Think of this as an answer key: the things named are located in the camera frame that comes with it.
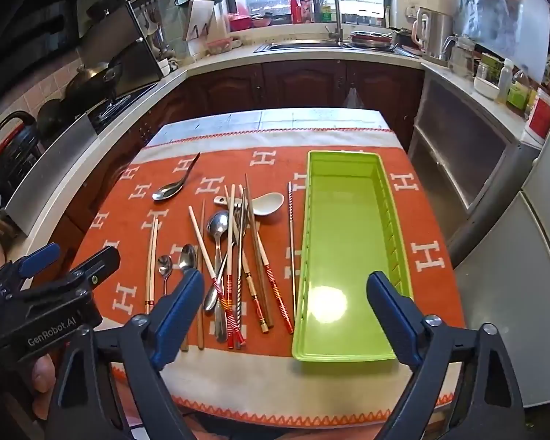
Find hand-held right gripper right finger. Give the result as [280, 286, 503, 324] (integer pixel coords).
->
[366, 270, 528, 440]

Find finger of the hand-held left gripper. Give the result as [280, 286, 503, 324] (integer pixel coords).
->
[0, 243, 61, 285]
[23, 246, 121, 306]

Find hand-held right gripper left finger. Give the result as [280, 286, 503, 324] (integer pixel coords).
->
[50, 268, 207, 440]

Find small metal spoon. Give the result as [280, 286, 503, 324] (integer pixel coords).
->
[157, 254, 174, 298]

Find pale bamboo chopstick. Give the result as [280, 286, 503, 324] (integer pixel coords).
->
[149, 219, 161, 315]
[145, 220, 157, 316]

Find pile of mixed chopsticks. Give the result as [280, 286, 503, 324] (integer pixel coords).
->
[187, 173, 295, 350]

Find medium metal spoon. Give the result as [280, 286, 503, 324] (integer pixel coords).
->
[180, 244, 199, 273]

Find large metal spoon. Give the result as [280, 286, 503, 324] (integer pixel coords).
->
[205, 211, 231, 344]

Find green plastic tray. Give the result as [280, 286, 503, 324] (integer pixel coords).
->
[292, 149, 414, 362]

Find dark handled soup spoon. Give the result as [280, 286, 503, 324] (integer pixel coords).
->
[152, 152, 201, 202]

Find white ceramic spoon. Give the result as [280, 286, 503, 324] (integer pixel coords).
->
[213, 191, 286, 217]

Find person's left hand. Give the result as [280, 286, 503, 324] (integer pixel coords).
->
[30, 353, 58, 422]

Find orange printed blanket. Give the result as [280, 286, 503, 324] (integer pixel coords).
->
[71, 127, 468, 429]

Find steel side panel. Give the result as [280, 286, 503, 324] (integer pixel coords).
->
[4, 114, 97, 237]

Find grey refrigerator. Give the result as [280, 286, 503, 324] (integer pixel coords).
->
[449, 32, 550, 408]

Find black pot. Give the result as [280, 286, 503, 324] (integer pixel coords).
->
[37, 98, 74, 133]

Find gas stove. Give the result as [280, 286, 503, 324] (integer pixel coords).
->
[87, 82, 159, 133]

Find black wok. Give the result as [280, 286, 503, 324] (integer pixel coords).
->
[66, 62, 124, 102]

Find frosted door cabinet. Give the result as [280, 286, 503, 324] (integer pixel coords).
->
[410, 71, 539, 248]

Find hanging plastic bag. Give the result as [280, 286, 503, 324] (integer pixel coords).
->
[341, 85, 364, 110]

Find white kitchen countertop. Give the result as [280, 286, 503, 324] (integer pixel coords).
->
[0, 41, 546, 257]

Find red label box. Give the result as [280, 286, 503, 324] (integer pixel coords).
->
[527, 87, 550, 145]

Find white bowl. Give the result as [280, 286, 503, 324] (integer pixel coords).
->
[473, 76, 500, 99]

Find brown wooden base cabinets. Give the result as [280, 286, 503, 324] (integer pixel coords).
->
[41, 60, 425, 257]

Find green label bottle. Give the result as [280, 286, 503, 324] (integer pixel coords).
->
[506, 70, 532, 111]

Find pink basket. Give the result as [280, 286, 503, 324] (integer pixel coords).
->
[206, 37, 241, 53]

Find white plastic bottle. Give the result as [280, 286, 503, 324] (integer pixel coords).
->
[497, 59, 514, 104]

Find cutting boards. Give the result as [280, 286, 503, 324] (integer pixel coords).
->
[183, 0, 232, 56]

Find large glass jar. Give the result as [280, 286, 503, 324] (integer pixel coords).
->
[449, 37, 475, 78]

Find stack of pans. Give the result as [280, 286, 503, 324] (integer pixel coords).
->
[348, 27, 413, 51]

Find steel electric kettle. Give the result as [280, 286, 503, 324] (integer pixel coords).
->
[410, 7, 454, 60]

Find steel sink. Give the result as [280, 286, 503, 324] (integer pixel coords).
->
[254, 41, 349, 53]

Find steel faucet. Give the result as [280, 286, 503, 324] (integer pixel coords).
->
[314, 0, 344, 47]

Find clear plastic sheet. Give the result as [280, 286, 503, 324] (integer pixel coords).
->
[454, 0, 550, 83]

